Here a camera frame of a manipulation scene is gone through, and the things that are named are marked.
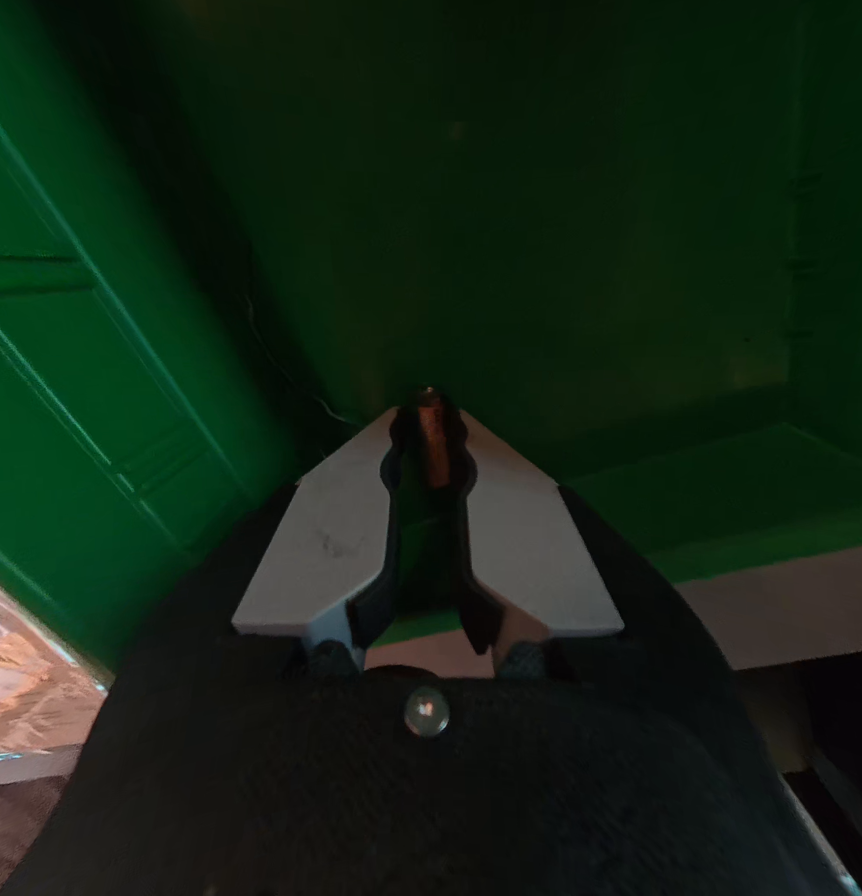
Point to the orange battery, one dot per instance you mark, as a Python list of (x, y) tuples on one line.
[(431, 441)]

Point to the stack of green bins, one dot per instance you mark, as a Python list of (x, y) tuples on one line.
[(473, 210)]

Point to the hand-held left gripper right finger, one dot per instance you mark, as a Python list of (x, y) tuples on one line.
[(543, 553)]

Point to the crinkled clear plastic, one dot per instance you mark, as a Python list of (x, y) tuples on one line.
[(32, 686)]

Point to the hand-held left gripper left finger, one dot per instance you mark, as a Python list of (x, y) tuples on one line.
[(319, 553)]

